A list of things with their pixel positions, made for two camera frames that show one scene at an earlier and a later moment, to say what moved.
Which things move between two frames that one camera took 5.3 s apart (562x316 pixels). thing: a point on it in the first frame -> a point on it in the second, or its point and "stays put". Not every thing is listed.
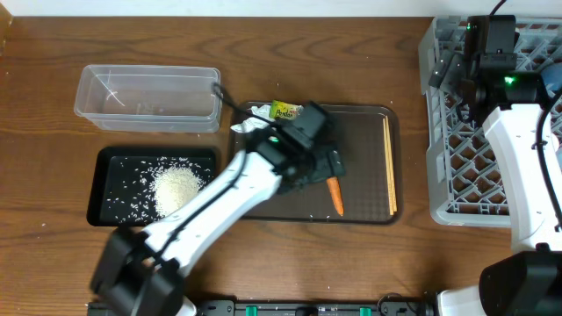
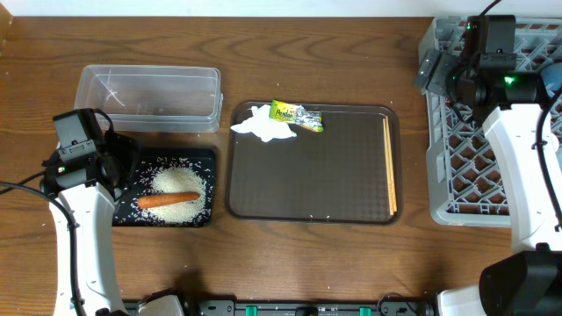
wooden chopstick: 385,128 stays put
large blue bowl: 551,75 stays put
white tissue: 254,123 stays put
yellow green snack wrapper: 285,111 stays put
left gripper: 329,163 -> 124,148
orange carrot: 335,192 -> 158,199
